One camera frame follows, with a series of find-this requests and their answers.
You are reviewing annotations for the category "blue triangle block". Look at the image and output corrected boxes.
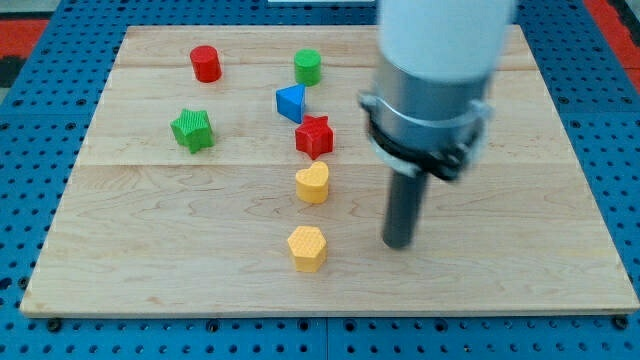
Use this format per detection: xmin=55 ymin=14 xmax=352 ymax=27
xmin=275 ymin=84 xmax=306 ymax=124

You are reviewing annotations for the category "red cylinder block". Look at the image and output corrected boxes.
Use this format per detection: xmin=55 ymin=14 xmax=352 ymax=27
xmin=189 ymin=45 xmax=222 ymax=83

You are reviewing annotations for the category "yellow hexagon block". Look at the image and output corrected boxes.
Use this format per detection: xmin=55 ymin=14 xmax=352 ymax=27
xmin=287 ymin=226 xmax=328 ymax=273

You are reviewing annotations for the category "red star block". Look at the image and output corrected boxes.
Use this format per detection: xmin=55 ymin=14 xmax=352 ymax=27
xmin=295 ymin=114 xmax=334 ymax=160

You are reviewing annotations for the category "green star block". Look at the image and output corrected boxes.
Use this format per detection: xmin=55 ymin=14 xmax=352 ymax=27
xmin=170 ymin=109 xmax=215 ymax=154

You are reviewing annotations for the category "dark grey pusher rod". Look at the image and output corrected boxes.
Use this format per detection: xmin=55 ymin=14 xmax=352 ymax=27
xmin=382 ymin=172 xmax=428 ymax=249

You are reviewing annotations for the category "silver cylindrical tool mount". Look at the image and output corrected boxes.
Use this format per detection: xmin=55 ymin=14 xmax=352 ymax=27
xmin=359 ymin=56 xmax=493 ymax=181

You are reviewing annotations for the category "green cylinder block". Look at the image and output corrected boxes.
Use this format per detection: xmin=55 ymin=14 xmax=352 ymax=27
xmin=294 ymin=48 xmax=321 ymax=86

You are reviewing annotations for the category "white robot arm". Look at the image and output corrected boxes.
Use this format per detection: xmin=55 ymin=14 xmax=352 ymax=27
xmin=359 ymin=0 xmax=518 ymax=249

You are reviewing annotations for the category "wooden board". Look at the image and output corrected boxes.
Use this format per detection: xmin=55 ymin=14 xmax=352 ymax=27
xmin=21 ymin=26 xmax=639 ymax=318

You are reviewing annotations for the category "yellow heart block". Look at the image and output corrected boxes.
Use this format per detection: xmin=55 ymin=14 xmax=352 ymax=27
xmin=295 ymin=161 xmax=329 ymax=204

